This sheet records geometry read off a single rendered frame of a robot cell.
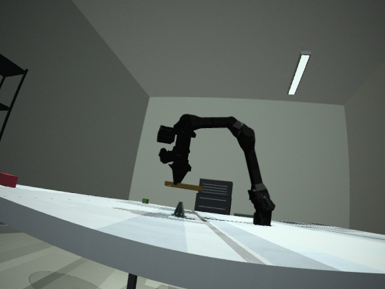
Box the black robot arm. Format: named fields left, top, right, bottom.
left=156, top=114, right=275, bottom=227

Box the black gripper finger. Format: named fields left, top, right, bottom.
left=178, top=169, right=189, bottom=183
left=168, top=164, right=185, bottom=185

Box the yellow bar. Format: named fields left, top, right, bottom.
left=165, top=181, right=203, bottom=191

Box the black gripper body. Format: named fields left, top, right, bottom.
left=165, top=144, right=191, bottom=171

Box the red rectangular block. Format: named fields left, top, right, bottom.
left=0, top=173, right=18, bottom=188

